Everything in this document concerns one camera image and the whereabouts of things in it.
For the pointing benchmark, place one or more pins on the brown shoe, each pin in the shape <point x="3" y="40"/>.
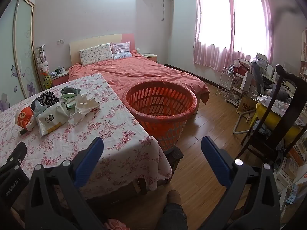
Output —
<point x="174" y="197"/>

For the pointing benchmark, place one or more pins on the white metal tube frame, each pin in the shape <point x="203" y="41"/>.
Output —
<point x="237" y="124"/>

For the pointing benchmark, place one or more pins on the pile of cardboard boxes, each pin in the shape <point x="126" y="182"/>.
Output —
<point x="292" y="172"/>

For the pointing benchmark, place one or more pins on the beige pink headboard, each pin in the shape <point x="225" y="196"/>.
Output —
<point x="96" y="40"/>

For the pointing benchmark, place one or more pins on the grey office chair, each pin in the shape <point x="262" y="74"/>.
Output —
<point x="259" y="76"/>

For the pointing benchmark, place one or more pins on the crumpled white paper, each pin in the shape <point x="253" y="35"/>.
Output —
<point x="84" y="107"/>

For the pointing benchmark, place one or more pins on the white yellow snack packet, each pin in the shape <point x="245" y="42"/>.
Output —
<point x="51" y="119"/>

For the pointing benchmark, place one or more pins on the coral bed duvet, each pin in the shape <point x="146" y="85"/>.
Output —
<point x="144" y="71"/>

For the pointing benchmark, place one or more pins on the white paper bag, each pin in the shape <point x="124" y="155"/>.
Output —
<point x="247" y="79"/>

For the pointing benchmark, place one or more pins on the red white noodle cup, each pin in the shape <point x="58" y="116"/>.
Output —
<point x="24" y="117"/>

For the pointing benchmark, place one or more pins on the dark wooden chair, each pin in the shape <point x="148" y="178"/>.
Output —
<point x="291" y="76"/>

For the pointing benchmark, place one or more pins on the brown paper bag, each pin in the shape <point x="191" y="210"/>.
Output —
<point x="245" y="106"/>

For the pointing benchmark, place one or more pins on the cluttered white desk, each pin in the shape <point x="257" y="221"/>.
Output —
<point x="269" y="71"/>

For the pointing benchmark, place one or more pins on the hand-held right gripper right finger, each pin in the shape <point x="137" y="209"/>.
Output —
<point x="214" y="158"/>

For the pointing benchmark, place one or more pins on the dark floral cloth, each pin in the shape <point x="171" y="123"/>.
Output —
<point x="46" y="98"/>

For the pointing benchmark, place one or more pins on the person's leg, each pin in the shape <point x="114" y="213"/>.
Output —
<point x="171" y="216"/>

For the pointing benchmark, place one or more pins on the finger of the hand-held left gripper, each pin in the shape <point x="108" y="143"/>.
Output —
<point x="18" y="155"/>

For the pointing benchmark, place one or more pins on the beige nightstand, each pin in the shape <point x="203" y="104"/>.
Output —
<point x="150" y="57"/>

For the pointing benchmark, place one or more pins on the pink cloth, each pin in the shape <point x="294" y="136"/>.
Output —
<point x="117" y="225"/>

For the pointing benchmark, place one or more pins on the white wall socket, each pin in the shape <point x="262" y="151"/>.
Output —
<point x="60" y="42"/>

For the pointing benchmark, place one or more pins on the light green cloth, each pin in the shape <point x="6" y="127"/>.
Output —
<point x="69" y="103"/>

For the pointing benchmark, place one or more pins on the grey green sock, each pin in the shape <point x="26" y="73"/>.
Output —
<point x="70" y="90"/>

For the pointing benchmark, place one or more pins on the small black item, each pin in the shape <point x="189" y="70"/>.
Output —
<point x="23" y="132"/>

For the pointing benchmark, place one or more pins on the pink curtain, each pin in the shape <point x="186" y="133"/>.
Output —
<point x="215" y="57"/>

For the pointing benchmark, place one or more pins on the floral sliding door wardrobe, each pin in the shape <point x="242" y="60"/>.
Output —
<point x="22" y="40"/>

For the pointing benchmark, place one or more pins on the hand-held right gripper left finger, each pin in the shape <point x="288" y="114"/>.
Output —
<point x="88" y="158"/>

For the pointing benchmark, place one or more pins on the wooden table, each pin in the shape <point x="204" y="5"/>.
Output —
<point x="141" y="186"/>

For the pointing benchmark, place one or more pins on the white air conditioner pipe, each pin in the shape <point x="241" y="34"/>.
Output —
<point x="163" y="9"/>

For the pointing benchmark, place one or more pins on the stuffed toy bouquet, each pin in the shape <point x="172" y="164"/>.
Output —
<point x="43" y="62"/>

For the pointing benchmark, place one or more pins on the pink nightstand with mugs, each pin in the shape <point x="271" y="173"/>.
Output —
<point x="60" y="77"/>

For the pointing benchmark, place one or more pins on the floral print pillow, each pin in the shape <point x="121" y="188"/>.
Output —
<point x="96" y="54"/>

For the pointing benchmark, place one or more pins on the yellow plastic basin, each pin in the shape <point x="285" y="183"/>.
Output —
<point x="263" y="115"/>

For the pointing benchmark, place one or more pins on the orange plastic laundry basket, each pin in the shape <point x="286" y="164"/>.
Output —
<point x="144" y="100"/>

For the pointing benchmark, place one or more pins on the yellow green plush toy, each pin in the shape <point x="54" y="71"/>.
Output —
<point x="48" y="81"/>

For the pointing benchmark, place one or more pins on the pink striped pillow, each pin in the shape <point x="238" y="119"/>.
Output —
<point x="121" y="50"/>

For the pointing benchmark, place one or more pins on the white mug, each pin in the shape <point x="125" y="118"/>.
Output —
<point x="61" y="70"/>

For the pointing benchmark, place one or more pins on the pink floral tablecloth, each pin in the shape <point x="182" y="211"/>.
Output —
<point x="96" y="129"/>

